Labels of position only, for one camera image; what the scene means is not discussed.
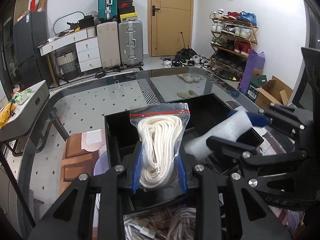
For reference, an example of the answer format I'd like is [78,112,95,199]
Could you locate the white drawer desk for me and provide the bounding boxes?
[38,27,102,72]

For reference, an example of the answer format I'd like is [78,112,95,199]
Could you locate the bagged white adidas laces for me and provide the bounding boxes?
[166,207,196,239]

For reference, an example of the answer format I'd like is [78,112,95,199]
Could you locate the anime print desk mat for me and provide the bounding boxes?
[60,128,109,189]

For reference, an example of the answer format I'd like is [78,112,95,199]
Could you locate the pile of shoes on floor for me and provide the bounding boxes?
[163,48,212,69]

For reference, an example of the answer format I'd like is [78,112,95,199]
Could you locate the wooden door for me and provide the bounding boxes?
[148,0,194,57]

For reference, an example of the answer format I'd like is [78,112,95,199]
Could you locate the white trash bin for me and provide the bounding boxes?
[214,68,242,89]

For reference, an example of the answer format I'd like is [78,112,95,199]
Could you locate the open cardboard box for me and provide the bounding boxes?
[255,76,293,109]

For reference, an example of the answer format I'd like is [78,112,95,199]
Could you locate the grey white side table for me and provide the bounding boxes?
[1,80,50,142]

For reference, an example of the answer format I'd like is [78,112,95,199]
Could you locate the bagged cream rope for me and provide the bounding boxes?
[129,102,190,190]

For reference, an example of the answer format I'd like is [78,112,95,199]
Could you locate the stack of shoe boxes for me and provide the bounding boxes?
[117,0,136,23]

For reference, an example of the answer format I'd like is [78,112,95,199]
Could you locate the yellow cloth item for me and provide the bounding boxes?
[0,102,16,128]

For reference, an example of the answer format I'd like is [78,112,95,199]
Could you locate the teal suitcase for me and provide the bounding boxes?
[98,0,118,21]

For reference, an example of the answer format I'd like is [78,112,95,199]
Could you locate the white charging cable bundle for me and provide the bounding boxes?
[94,193,171,240]

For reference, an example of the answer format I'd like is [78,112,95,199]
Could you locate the black cardboard box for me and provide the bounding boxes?
[105,94,231,213]

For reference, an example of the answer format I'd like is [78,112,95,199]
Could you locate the beige suitcase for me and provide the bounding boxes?
[97,22,121,69]

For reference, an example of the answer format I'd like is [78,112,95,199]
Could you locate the black refrigerator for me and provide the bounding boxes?
[13,12,53,88]

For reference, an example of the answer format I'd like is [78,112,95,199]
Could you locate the woven laundry basket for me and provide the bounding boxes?
[56,50,78,81]

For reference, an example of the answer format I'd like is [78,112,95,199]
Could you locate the wooden shoe rack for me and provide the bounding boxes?
[209,9,258,74]

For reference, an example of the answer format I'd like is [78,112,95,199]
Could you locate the white foam roll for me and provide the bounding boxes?
[184,111,252,160]

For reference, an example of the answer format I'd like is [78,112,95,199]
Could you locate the purple bag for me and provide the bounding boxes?
[239,49,265,95]

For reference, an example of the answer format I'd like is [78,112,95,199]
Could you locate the silver suitcase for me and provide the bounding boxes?
[118,20,143,67]

